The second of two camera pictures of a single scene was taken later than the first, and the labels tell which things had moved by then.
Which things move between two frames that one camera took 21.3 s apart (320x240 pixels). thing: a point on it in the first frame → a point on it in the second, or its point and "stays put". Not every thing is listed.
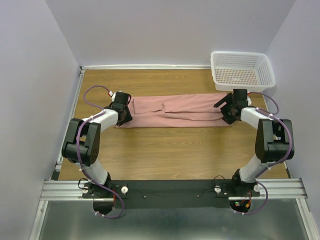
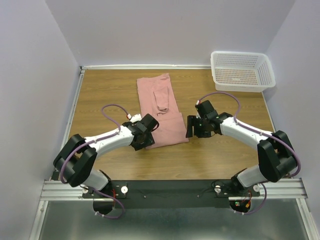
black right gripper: x=229 y=118 → x=192 y=120
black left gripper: x=128 y=117 → x=150 y=141
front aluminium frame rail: x=270 y=188 stays put
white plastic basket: x=236 y=70 stays put
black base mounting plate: x=206 y=194 stays put
